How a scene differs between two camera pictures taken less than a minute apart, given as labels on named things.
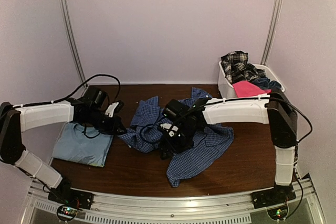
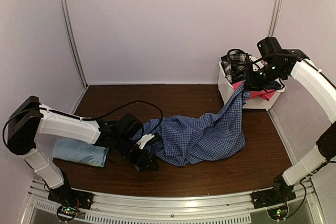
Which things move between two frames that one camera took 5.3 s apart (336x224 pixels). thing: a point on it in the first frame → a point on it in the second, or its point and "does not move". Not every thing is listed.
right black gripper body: x=184 y=142 → x=259 y=82
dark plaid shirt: x=237 y=68 does not move
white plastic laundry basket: x=225 y=87 does not move
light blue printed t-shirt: x=81 y=143 does not move
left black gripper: x=112 y=128 → x=146 y=161
